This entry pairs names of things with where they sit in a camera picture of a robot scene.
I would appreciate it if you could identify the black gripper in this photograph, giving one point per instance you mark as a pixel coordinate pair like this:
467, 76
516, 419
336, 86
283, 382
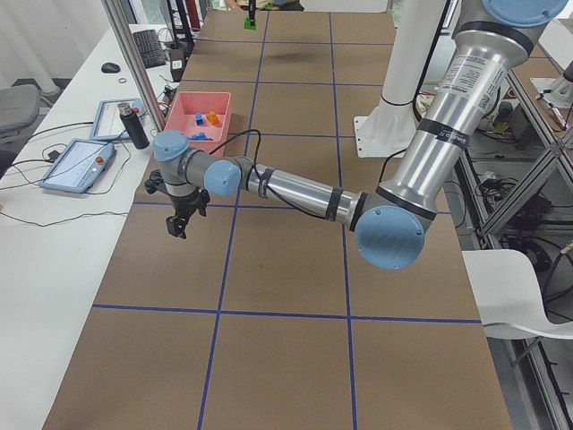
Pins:
183, 202

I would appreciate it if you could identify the long blue studded block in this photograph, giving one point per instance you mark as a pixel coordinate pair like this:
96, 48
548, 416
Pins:
200, 137

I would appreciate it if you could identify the orange block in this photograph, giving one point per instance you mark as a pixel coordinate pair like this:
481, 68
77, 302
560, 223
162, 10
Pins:
212, 117

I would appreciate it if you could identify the green block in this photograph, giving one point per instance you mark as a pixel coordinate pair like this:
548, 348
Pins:
250, 24

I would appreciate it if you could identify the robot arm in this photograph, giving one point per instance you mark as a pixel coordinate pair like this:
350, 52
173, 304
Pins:
390, 219

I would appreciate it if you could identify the pink plastic box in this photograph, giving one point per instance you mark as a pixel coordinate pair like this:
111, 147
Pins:
203, 117

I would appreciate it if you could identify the white desk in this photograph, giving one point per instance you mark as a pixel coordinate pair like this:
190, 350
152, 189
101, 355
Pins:
55, 247

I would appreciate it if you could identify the blue teach pendant near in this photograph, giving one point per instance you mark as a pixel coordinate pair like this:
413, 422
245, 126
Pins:
79, 166

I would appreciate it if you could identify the blue teach pendant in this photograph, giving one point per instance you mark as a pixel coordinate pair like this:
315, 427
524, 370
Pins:
79, 166
107, 124

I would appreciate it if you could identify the black water bottle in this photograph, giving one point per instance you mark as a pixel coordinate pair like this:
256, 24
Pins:
132, 125

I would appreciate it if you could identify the blue teach pendant far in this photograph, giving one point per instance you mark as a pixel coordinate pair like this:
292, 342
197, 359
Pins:
107, 124

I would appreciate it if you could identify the black computer mouse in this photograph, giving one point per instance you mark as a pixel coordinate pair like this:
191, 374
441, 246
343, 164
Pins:
110, 68

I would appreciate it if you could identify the black keyboard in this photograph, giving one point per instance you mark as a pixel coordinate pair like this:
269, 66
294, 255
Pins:
149, 47

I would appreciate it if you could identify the white chair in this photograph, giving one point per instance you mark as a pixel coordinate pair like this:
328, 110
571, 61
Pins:
508, 296

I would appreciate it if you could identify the aluminium frame post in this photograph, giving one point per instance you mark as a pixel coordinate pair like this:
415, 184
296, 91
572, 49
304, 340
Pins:
124, 37

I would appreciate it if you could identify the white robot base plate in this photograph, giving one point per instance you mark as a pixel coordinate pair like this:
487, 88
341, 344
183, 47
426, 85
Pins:
391, 125

